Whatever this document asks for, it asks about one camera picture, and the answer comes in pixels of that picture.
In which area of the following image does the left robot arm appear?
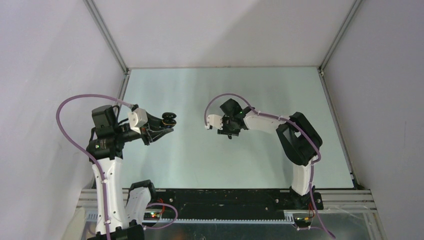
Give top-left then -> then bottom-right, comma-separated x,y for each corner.
86,105 -> 177,240

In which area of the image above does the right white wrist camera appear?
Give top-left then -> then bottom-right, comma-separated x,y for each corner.
205,114 -> 223,130

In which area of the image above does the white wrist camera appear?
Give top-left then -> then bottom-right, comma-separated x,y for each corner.
127,104 -> 148,135
205,114 -> 223,130

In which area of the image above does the black earbud charging case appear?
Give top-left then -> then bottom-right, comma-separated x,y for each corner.
161,112 -> 177,129

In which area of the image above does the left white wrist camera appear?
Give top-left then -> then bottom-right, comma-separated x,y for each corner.
127,104 -> 148,135

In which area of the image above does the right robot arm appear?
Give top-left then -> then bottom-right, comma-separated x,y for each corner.
204,98 -> 323,210

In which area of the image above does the aluminium frame post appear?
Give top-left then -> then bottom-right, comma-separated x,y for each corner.
83,0 -> 129,74
318,0 -> 364,76

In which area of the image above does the left aluminium frame post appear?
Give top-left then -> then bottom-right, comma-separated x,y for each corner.
83,0 -> 129,74

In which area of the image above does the right aluminium frame post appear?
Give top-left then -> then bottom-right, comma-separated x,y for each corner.
318,0 -> 364,76

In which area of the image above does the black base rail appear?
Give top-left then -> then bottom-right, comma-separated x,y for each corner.
152,188 -> 324,221

